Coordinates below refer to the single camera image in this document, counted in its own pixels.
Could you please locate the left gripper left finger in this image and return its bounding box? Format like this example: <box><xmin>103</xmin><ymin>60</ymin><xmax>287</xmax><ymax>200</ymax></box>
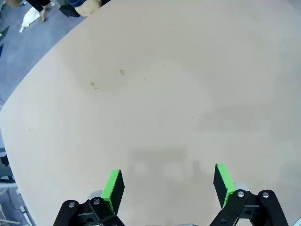
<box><xmin>53</xmin><ymin>169</ymin><xmax>125</xmax><ymax>226</ymax></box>

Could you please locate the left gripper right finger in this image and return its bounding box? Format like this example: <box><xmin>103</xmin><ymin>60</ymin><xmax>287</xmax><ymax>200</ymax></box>
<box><xmin>210</xmin><ymin>163</ymin><xmax>290</xmax><ymax>226</ymax></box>

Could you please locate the person's right hand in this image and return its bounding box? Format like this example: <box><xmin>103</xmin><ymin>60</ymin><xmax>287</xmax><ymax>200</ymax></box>
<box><xmin>77</xmin><ymin>0</ymin><xmax>102</xmax><ymax>17</ymax></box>

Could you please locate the white cloth on floor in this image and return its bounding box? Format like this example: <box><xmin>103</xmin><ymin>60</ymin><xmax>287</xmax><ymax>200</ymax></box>
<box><xmin>19</xmin><ymin>7</ymin><xmax>41</xmax><ymax>33</ymax></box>

